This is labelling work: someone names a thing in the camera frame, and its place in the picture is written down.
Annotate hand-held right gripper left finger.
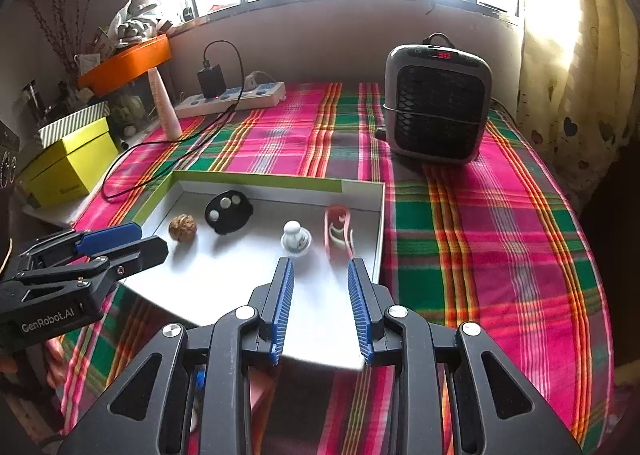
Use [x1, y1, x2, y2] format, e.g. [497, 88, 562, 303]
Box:
[59, 257, 296, 455]

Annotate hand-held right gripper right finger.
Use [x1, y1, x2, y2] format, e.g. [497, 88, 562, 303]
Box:
[347, 257, 583, 455]

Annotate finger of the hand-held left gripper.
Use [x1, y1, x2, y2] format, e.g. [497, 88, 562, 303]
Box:
[19, 222, 143, 268]
[14, 236, 169, 288]

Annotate brown walnut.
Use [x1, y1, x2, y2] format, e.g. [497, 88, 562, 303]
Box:
[168, 214, 199, 241]

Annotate white cardboard box green rim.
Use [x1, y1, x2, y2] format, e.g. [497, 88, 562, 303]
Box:
[122, 170, 387, 371]

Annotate white side table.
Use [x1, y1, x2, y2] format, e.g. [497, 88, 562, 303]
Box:
[22, 192, 98, 230]

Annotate small white figurine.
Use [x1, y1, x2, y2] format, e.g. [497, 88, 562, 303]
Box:
[281, 220, 313, 256]

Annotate pink plastic clip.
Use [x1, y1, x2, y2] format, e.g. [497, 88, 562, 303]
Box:
[323, 205, 356, 261]

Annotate yellow-green cardboard box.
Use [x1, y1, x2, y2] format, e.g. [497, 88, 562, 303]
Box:
[17, 116, 120, 208]

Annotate black round disc with magnets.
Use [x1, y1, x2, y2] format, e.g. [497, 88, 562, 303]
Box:
[204, 189, 254, 236]

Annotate plaid blanket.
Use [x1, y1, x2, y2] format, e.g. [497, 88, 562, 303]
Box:
[47, 80, 616, 455]

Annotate striped gift box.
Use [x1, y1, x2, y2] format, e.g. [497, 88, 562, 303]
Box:
[37, 102, 111, 148]

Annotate glass tank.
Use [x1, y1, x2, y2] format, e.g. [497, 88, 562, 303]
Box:
[107, 82, 153, 136]

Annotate dark patterned box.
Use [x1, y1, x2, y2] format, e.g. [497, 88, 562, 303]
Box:
[0, 122, 21, 191]

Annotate pink cosmetic tube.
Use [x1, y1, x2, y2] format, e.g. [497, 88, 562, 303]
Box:
[148, 68, 183, 141]

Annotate glass jar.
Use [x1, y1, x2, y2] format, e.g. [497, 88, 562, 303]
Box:
[20, 80, 46, 122]

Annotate orange storage box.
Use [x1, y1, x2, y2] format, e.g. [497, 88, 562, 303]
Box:
[77, 34, 172, 96]

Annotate white power strip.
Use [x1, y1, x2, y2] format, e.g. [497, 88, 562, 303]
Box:
[172, 80, 287, 118]

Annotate black charger adapter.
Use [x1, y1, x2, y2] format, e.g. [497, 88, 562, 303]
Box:
[197, 64, 226, 98]

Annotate dried flower branches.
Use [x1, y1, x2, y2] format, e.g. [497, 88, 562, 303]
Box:
[25, 0, 108, 76]

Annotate white plastic bag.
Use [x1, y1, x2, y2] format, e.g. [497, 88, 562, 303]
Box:
[107, 0, 161, 43]

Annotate grey electric fan heater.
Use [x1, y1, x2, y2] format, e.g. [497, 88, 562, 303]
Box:
[376, 42, 493, 166]

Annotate black charger cable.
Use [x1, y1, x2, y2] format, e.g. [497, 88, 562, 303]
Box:
[102, 40, 246, 201]

